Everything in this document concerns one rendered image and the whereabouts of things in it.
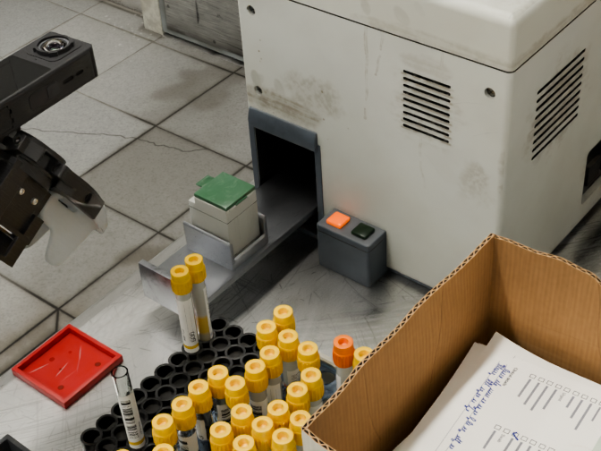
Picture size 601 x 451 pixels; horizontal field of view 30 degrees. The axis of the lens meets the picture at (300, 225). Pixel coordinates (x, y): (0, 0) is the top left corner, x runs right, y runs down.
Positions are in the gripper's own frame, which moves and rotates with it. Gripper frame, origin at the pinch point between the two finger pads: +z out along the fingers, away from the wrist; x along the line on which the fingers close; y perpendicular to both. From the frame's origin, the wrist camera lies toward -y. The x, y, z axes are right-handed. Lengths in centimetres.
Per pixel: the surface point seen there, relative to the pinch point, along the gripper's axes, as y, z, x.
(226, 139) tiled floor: -53, 150, -105
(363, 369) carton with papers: 1.0, 2.1, 25.2
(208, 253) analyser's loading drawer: -3.6, 16.0, 0.0
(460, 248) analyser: -14.3, 19.9, 19.4
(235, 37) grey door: -82, 157, -125
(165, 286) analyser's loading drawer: 1.1, 13.2, -0.1
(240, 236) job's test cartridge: -6.1, 15.2, 2.5
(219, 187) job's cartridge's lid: -8.7, 12.0, 0.0
